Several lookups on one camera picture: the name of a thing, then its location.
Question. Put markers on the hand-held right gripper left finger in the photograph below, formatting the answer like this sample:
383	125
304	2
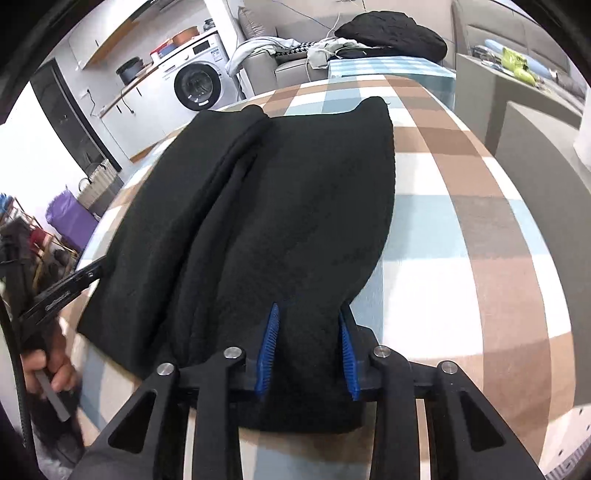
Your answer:
268	350

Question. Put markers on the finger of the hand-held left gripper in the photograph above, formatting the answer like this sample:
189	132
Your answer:
60	297

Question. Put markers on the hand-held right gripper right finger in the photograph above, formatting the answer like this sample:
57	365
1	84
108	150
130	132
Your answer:
348	355

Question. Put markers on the black knit sweater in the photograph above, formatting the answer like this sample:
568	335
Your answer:
277	207

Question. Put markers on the person's left hand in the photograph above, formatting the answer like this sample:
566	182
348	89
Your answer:
55	360

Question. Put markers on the wooden shoe rack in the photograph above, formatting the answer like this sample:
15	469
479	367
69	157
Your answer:
41	249

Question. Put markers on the purple bag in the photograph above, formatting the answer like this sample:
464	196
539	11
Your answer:
69	221

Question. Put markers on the woven laundry basket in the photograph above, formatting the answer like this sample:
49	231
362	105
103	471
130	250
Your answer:
99	189

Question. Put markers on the checked brown blue tablecloth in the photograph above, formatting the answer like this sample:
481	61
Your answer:
485	258

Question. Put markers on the white base cabinet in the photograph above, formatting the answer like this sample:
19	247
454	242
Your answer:
138	115

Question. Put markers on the black cooking pot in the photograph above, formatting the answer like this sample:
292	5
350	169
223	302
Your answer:
128	71

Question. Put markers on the white washing machine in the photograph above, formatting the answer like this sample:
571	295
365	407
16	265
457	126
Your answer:
198	83

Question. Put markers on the red box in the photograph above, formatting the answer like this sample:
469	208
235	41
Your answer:
160	53

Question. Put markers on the grey sofa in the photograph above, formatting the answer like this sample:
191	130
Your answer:
286	69

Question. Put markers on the brown cooking pot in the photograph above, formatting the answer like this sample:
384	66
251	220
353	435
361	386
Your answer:
184	36

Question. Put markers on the teal checked cloth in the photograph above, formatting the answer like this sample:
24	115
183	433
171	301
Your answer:
397	69

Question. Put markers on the grey storage box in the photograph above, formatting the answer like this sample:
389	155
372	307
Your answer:
526	115

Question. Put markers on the pale blue white garment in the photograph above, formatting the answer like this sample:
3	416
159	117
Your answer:
254	50

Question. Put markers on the black white patterned cushion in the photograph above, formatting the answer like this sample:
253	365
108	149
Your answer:
295	50

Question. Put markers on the grey green garment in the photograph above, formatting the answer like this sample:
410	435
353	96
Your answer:
330	50

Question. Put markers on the black quilted jacket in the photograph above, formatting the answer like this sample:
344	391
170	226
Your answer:
392	32

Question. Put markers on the green toy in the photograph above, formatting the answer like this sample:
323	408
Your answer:
517	62

